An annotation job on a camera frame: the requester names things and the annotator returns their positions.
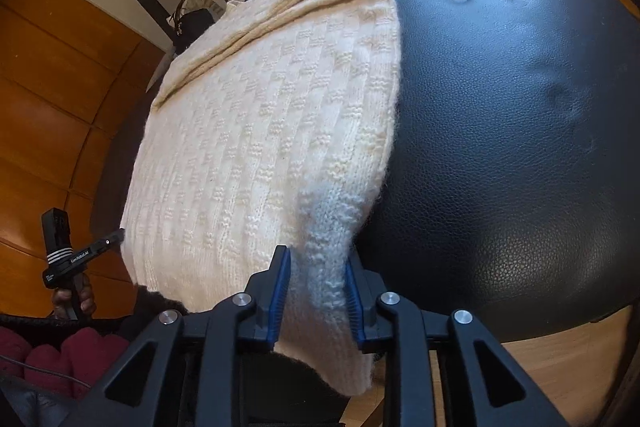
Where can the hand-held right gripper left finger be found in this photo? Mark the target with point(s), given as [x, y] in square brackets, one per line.
[280, 292]

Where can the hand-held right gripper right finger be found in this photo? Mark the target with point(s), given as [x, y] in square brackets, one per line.
[352, 302]

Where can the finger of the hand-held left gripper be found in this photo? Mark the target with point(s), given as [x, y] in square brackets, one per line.
[107, 243]

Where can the cream knit sweater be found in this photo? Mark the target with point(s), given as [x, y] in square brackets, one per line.
[250, 132]

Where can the person's left hand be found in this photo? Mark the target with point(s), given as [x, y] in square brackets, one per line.
[87, 299]

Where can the red garment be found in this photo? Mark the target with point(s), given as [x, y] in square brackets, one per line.
[85, 352]

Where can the black handbag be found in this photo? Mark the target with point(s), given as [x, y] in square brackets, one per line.
[195, 24]

